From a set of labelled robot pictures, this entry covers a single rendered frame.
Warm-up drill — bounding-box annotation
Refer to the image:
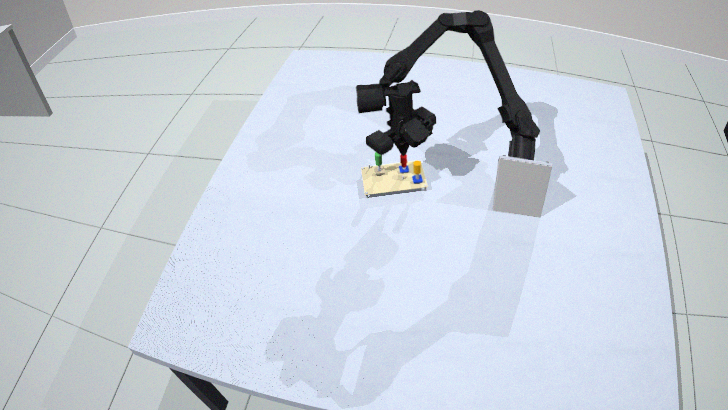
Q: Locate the cream board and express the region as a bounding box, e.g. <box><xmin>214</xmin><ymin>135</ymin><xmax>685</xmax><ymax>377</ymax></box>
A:
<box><xmin>361</xmin><ymin>152</ymin><xmax>428</xmax><ymax>199</ymax></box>

